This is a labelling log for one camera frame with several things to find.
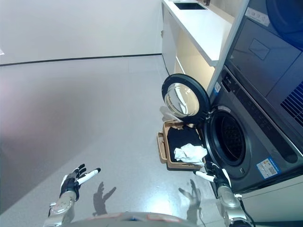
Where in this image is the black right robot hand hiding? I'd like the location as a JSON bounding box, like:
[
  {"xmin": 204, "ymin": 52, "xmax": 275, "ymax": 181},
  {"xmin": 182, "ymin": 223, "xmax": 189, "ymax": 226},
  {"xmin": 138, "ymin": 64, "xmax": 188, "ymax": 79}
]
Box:
[{"xmin": 193, "ymin": 161, "xmax": 232, "ymax": 190}]

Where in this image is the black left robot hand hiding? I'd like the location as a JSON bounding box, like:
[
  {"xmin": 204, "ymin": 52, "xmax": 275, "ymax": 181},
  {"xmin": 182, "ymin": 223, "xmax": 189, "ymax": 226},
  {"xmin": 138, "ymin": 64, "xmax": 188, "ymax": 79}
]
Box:
[{"xmin": 59, "ymin": 163, "xmax": 101, "ymax": 201}]

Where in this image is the white garment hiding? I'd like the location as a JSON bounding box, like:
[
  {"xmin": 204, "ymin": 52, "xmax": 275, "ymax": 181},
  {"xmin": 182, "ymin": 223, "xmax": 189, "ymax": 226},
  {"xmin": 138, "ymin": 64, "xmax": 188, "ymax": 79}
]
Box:
[{"xmin": 174, "ymin": 143, "xmax": 208, "ymax": 164}]

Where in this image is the dark grey washing machine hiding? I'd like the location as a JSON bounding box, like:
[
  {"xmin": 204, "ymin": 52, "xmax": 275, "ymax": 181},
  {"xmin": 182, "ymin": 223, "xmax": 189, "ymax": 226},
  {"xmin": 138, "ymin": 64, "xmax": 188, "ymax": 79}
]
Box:
[{"xmin": 202, "ymin": 65, "xmax": 303, "ymax": 195}]

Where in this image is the tan wicker laundry basket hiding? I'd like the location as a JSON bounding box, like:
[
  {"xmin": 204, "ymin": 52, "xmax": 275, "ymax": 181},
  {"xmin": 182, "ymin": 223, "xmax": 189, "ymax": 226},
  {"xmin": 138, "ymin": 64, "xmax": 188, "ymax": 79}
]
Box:
[{"xmin": 156, "ymin": 119, "xmax": 207, "ymax": 171}]

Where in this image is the round glass washing machine door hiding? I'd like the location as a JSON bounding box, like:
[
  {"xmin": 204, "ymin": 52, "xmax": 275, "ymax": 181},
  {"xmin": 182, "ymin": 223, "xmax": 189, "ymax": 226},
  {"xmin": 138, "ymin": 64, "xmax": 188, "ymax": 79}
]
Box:
[{"xmin": 161, "ymin": 73, "xmax": 210, "ymax": 124}]

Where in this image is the blue white label sticker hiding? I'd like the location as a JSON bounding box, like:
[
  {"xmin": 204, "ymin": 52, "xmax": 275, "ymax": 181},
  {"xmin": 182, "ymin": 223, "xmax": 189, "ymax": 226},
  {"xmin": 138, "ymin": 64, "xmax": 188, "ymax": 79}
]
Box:
[{"xmin": 255, "ymin": 157, "xmax": 281, "ymax": 177}]

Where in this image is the black garment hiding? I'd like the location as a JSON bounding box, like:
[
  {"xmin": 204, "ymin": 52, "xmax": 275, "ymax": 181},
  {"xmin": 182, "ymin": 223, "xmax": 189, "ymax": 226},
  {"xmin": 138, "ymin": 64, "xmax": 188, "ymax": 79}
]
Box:
[{"xmin": 167, "ymin": 125, "xmax": 202, "ymax": 164}]

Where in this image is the grey robot torso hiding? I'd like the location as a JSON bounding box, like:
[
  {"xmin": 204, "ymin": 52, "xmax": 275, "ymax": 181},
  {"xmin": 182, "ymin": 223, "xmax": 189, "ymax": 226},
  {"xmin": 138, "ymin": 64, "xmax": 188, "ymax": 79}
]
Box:
[{"xmin": 68, "ymin": 211, "xmax": 228, "ymax": 227}]

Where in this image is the dark grey stacked dryer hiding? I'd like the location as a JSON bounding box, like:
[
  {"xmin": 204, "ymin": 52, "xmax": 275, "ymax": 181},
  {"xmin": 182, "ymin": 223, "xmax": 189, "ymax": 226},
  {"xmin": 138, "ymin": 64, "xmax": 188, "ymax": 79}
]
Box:
[{"xmin": 223, "ymin": 0, "xmax": 303, "ymax": 122}]

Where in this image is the white counter cabinet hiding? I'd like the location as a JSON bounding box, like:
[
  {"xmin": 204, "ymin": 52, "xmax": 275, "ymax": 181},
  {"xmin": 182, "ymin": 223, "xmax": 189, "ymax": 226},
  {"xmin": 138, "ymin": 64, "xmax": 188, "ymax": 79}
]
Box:
[{"xmin": 161, "ymin": 0, "xmax": 244, "ymax": 95}]

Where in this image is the black inset cooktop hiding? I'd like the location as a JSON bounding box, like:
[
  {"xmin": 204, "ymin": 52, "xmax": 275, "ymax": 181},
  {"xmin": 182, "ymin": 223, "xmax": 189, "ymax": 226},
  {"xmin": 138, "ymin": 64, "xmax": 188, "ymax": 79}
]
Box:
[{"xmin": 174, "ymin": 1, "xmax": 208, "ymax": 11}]

